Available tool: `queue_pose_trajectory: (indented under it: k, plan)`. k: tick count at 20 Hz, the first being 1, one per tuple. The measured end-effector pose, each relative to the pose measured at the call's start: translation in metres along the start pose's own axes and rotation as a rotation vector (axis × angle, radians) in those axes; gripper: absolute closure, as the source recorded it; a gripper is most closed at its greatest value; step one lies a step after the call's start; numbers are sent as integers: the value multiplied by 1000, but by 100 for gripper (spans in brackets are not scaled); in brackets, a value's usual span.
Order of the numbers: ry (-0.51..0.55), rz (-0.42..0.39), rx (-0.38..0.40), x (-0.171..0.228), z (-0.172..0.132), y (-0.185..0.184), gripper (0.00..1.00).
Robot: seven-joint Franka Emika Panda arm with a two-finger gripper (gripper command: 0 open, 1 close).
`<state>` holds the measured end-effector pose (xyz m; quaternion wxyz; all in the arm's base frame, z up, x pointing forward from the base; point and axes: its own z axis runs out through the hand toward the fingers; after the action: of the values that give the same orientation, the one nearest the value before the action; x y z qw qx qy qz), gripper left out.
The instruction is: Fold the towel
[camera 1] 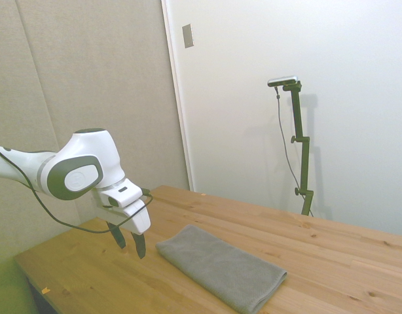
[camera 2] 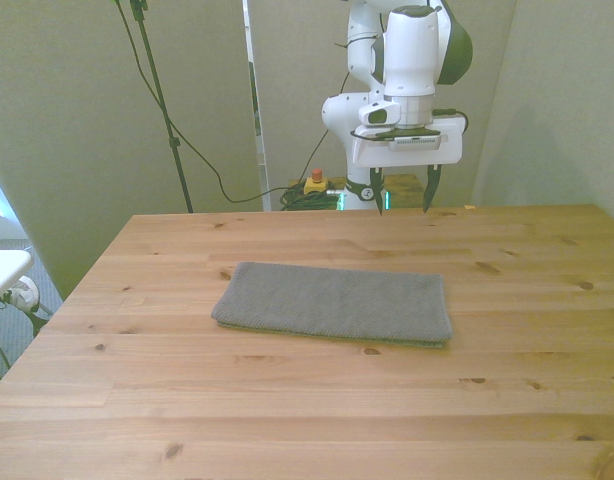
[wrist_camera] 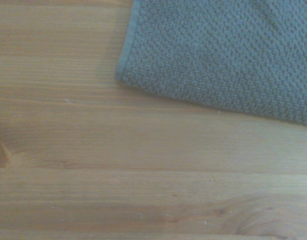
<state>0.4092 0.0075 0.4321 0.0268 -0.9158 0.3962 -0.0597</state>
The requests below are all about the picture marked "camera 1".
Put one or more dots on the grey towel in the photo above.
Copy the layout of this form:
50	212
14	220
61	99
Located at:
217	265

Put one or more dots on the grey camera on stand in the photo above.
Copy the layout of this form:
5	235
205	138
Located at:
283	80

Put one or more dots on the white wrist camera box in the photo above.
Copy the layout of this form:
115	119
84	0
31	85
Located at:
125	194

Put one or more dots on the grey wall plate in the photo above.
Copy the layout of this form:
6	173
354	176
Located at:
188	36

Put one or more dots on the small orange tape piece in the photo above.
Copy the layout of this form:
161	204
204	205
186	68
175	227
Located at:
45	290

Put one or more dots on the white door frame trim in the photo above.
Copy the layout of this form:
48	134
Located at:
178	98

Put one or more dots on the dark green camera stand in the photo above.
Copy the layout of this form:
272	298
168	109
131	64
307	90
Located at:
304	157

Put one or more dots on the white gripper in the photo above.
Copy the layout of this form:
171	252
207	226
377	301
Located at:
138	219

